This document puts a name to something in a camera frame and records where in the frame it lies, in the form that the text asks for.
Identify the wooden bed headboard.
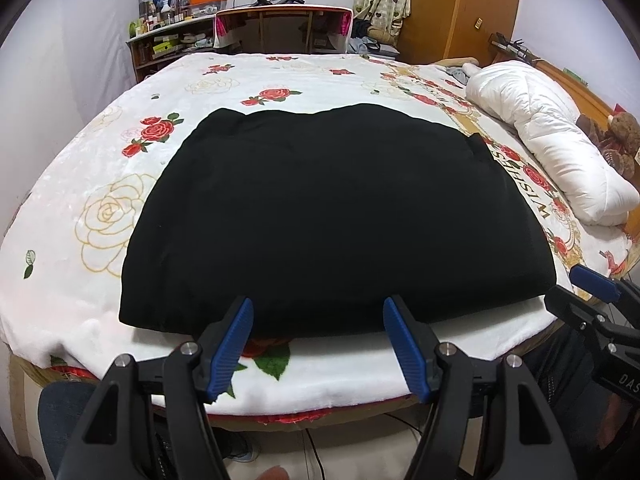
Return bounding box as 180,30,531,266
534,56,640,128

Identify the group of bottles and jars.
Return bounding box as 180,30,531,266
129,0,193,37

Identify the wooden wardrobe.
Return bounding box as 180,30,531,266
399,0,524,67

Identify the black floor cable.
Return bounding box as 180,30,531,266
299,412,427,480

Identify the black garment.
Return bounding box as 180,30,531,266
118,103,559,337

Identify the wooden storage shelf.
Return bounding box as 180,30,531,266
125,14,219,84

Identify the white floral rose blanket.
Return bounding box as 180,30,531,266
0,51,633,418

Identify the person's left leg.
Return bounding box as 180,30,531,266
37,381,103,480

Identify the brown plush toy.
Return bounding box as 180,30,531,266
575,110,640,182

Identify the pile of clothes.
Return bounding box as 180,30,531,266
349,21,401,57

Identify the white quilted duvet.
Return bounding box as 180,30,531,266
465,60,633,226

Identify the wooden desk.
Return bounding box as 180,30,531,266
213,4,355,54

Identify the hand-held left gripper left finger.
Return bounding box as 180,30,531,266
47,296,256,480

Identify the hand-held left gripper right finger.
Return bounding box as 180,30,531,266
382,294,593,480

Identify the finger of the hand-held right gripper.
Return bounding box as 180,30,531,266
543,285,640,347
570,264,640,307

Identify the grey sneaker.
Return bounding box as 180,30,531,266
219,429,262,464

